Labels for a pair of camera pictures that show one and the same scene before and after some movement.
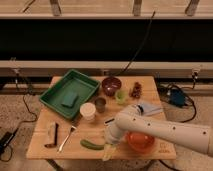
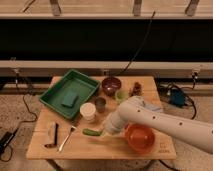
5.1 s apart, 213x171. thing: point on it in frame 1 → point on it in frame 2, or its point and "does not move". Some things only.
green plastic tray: (69, 92) does not move
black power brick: (7, 137) does not move
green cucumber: (88, 144) → (91, 132)
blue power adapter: (177, 97) does not move
